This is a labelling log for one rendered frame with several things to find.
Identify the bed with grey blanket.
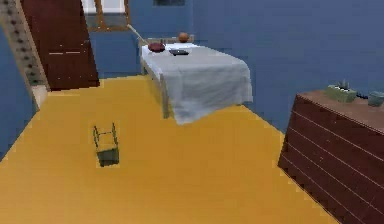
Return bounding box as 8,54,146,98
138,35,254,126

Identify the black flat laptop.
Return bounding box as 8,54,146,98
168,48,190,57

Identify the dark red pillow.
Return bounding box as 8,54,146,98
147,42,167,53

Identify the pale baseball bat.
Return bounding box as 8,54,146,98
126,23,150,46

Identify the wooden framed window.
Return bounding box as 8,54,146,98
80,0,132,33

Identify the dark red wooden wardrobe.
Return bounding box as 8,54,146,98
20,0,101,92

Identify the green box with plant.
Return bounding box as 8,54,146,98
324,79,358,104

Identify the dark red chest of drawers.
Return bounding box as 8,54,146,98
277,89,384,224

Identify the grey studded room door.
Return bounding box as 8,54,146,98
0,0,51,110

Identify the dark framed wall picture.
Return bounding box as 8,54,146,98
152,0,186,7

